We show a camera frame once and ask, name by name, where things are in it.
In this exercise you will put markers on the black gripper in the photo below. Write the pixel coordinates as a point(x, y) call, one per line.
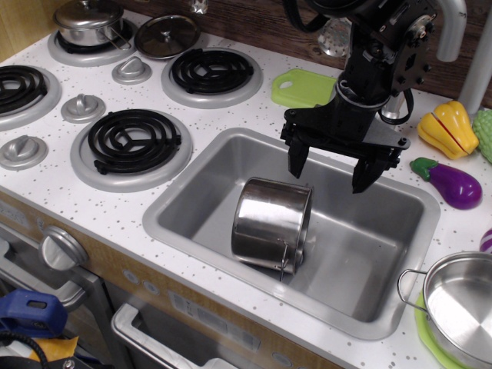
point(347, 127)

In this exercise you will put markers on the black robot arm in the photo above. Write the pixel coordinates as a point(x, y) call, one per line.
point(386, 58)

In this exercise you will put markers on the grey metal sink basin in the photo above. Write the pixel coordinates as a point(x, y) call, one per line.
point(308, 241)

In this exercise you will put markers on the dark glass pot lid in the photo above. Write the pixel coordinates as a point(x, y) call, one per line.
point(167, 36)

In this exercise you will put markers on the small lidded steel pot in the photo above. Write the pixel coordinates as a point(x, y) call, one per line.
point(89, 23)

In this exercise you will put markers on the green cutting board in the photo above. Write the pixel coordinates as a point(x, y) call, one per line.
point(298, 88)

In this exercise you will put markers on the yellow toy bell pepper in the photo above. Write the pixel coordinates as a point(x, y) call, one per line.
point(448, 129)

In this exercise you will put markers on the hanging slotted spoon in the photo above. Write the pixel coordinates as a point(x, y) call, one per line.
point(333, 38)

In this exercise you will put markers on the purple toy eggplant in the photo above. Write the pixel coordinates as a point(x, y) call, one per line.
point(458, 189)

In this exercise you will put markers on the back right stove burner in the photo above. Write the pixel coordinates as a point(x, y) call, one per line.
point(211, 78)

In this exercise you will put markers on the stove burner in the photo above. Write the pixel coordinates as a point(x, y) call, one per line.
point(27, 94)
point(85, 57)
point(131, 150)
point(211, 78)

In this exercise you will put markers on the green toy vegetable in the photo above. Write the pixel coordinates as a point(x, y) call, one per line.
point(482, 127)

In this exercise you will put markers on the white vertical pole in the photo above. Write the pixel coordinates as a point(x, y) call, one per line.
point(479, 74)

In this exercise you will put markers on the silver faucet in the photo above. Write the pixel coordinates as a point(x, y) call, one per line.
point(454, 15)

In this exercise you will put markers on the purple striped toy onion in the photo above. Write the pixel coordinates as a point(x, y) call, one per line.
point(486, 242)

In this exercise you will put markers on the green plate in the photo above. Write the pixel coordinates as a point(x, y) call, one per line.
point(426, 337)

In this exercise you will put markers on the front right stove burner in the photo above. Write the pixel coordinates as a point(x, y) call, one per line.
point(131, 150)

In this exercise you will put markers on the silver stove knob top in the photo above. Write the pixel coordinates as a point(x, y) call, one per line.
point(131, 72)

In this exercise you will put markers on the silver stove knob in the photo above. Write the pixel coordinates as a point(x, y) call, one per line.
point(23, 152)
point(131, 72)
point(83, 109)

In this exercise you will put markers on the back left stove burner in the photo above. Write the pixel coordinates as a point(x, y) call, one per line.
point(85, 57)

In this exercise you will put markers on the silver stove knob middle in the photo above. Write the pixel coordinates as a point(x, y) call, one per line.
point(83, 109)

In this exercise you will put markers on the silver oven dial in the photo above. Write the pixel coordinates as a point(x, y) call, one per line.
point(60, 251)

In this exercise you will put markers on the silver stove knob lower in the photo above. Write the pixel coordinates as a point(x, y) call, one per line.
point(23, 152)

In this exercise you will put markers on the blue clamp tool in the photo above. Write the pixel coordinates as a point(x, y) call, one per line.
point(34, 314)

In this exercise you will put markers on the steel pan with handle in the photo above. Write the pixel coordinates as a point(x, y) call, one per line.
point(456, 294)

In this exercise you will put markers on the silver dishwasher door handle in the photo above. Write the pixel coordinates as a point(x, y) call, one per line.
point(169, 343)

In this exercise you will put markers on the silver oven door handle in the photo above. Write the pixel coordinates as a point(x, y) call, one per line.
point(21, 267)

